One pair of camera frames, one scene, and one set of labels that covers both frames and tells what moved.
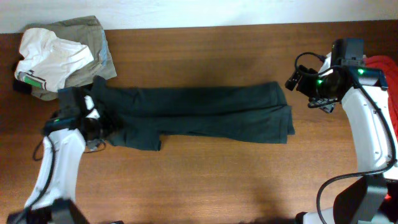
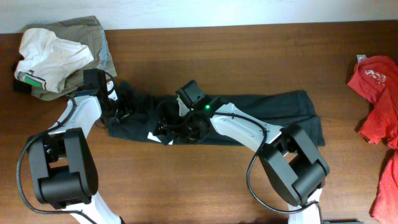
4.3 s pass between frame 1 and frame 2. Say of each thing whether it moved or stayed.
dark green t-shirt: moved
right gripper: moved
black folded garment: stayed
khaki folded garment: stayed
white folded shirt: stayed
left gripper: moved
